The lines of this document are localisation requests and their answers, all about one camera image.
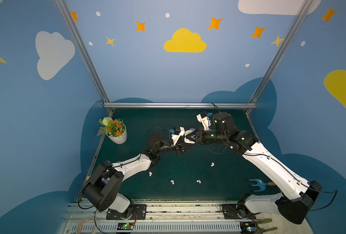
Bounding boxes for green controller board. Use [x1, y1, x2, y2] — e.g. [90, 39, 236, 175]
[117, 223, 135, 231]
[240, 222, 258, 234]

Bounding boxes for beige cloth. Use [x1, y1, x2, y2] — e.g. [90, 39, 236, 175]
[256, 214, 314, 234]

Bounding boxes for green handled pliers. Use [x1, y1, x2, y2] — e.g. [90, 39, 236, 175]
[254, 218, 278, 234]

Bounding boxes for white pot with flowers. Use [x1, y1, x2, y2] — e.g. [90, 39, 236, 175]
[97, 117, 127, 144]

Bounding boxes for left green controller board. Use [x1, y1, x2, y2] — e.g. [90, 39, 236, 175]
[117, 223, 135, 231]

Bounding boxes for blue garden fork tool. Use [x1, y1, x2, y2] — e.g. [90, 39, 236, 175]
[249, 179, 276, 192]

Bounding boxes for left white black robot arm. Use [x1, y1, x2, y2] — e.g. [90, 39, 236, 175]
[80, 129, 197, 216]

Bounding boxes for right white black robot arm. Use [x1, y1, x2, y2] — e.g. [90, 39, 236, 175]
[172, 112, 322, 224]

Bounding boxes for right green controller board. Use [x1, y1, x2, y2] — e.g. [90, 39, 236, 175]
[240, 222, 258, 234]

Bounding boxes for white earbud charging case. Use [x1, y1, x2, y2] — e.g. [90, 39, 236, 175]
[184, 128, 197, 144]

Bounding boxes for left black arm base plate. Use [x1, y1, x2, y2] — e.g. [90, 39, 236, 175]
[106, 204, 147, 220]

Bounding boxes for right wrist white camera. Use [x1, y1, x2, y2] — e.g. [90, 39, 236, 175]
[196, 111, 212, 131]

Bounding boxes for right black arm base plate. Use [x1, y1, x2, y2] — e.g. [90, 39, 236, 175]
[220, 203, 253, 219]

